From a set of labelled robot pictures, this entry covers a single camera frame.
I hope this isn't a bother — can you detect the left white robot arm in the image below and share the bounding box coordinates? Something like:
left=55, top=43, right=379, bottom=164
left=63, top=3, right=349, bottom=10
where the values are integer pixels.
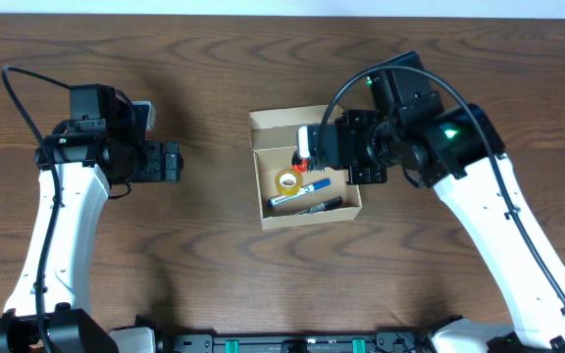
left=0, top=84, right=183, bottom=352

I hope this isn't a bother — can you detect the yellow tape roll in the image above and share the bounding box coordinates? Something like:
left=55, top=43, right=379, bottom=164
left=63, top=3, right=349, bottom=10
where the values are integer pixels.
left=275, top=169, right=303, bottom=196

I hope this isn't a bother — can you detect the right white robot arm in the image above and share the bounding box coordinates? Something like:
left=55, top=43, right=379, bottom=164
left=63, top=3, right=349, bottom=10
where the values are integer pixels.
left=296, top=52, right=565, bottom=352

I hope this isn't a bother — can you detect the blue marker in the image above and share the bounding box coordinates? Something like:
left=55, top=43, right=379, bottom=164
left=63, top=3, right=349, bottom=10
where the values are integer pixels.
left=267, top=178, right=332, bottom=209

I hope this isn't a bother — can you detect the black mounting rail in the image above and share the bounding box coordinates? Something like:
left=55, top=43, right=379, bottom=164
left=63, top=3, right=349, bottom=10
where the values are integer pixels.
left=163, top=330, right=436, bottom=353

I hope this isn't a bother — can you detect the black white marker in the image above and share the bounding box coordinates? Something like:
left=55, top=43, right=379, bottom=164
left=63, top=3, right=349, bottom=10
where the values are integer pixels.
left=298, top=196, right=343, bottom=215

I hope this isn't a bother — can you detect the open cardboard box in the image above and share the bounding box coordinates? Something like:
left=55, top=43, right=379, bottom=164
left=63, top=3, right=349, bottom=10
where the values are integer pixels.
left=249, top=105, right=362, bottom=229

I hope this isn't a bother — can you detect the orange utility knife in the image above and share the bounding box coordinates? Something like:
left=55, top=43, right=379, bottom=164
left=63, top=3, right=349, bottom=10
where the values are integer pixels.
left=291, top=151, right=308, bottom=174

